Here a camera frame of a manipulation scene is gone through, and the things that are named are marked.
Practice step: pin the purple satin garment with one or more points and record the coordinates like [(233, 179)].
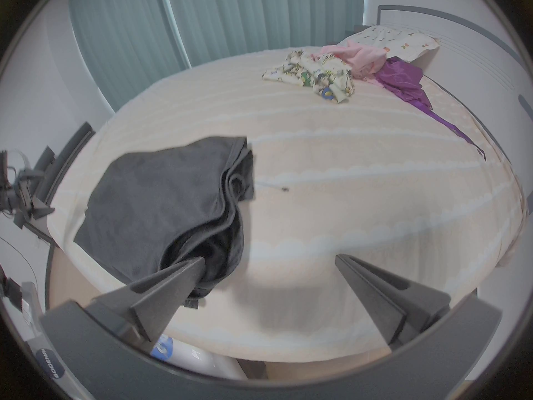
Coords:
[(402, 79)]

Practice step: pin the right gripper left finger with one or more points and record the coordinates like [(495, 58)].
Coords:
[(164, 302)]

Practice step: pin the bed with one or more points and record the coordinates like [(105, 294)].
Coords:
[(354, 223)]

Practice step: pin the pink garment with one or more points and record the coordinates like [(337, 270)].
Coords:
[(362, 58)]

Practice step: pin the black sleeveless top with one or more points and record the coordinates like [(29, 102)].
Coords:
[(166, 190)]

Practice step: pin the blue-green curtain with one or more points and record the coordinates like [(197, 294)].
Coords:
[(258, 11), (125, 36)]

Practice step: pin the dark grey bedside table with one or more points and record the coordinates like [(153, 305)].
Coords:
[(359, 30)]

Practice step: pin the dark grey chest of drawers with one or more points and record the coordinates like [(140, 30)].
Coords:
[(75, 144)]

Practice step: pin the cream printed garment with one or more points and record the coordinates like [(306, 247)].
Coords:
[(308, 73)]

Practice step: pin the white printed pillow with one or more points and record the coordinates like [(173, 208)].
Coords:
[(395, 42)]

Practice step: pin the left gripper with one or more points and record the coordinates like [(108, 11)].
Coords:
[(23, 192)]

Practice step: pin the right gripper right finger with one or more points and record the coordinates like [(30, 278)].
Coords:
[(370, 298)]

